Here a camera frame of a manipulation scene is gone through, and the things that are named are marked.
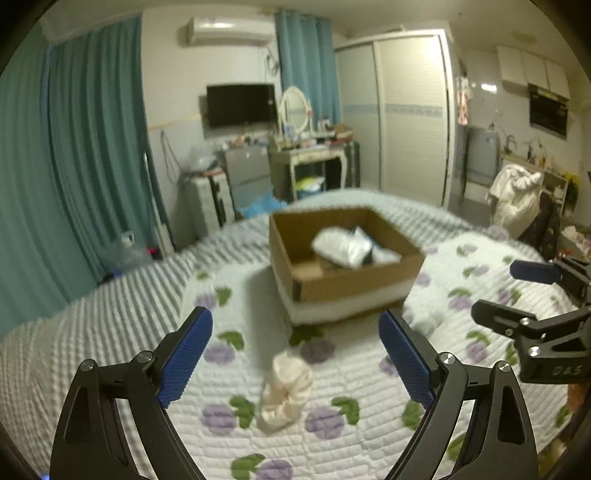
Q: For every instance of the grey refrigerator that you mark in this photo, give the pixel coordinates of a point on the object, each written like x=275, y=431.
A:
x=483, y=154

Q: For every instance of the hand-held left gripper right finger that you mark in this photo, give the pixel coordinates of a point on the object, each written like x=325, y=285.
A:
x=406, y=355

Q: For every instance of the grey mini fridge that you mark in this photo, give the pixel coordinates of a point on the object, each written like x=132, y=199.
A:
x=247, y=175

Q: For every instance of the blue plastic bag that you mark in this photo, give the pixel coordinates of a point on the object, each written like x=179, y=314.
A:
x=263, y=206

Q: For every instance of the oval vanity mirror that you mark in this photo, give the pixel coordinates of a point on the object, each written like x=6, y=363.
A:
x=294, y=110

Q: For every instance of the floral quilt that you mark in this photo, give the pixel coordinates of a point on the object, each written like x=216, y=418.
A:
x=351, y=369

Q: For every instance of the teal curtain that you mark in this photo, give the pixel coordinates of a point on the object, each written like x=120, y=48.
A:
x=74, y=152

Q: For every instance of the white cloth in box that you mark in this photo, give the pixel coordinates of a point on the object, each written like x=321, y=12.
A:
x=353, y=247

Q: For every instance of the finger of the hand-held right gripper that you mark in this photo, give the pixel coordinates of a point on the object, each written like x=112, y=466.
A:
x=535, y=271
x=503, y=318

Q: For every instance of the blue curtain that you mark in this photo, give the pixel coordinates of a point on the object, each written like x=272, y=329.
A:
x=307, y=69

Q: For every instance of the black range hood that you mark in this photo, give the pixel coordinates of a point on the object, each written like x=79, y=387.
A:
x=548, y=110

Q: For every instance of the floral quilted bed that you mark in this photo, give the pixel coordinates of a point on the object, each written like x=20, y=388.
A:
x=124, y=323

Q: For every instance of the white air conditioner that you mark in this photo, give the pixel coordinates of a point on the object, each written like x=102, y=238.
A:
x=231, y=30

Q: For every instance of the white jacket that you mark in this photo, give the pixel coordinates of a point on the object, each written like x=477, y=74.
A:
x=515, y=194

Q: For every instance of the white storage cabinet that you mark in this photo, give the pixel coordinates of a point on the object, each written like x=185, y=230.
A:
x=205, y=203

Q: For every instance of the black television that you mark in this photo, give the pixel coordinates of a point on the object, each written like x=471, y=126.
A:
x=240, y=105

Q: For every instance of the white wardrobe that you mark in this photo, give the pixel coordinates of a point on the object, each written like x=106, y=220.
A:
x=397, y=115

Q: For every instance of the cardboard box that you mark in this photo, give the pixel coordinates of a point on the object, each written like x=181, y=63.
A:
x=344, y=265

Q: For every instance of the clear water jug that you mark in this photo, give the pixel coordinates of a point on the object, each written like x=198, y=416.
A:
x=125, y=253

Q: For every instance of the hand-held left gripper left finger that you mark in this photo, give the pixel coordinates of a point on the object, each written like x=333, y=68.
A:
x=187, y=350

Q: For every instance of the white kitchen cabinet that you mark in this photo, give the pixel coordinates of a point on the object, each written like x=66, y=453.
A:
x=531, y=69

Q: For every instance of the cream sock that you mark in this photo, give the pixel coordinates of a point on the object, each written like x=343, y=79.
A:
x=284, y=390

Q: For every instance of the white dressing table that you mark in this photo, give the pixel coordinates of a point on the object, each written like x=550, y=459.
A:
x=309, y=159

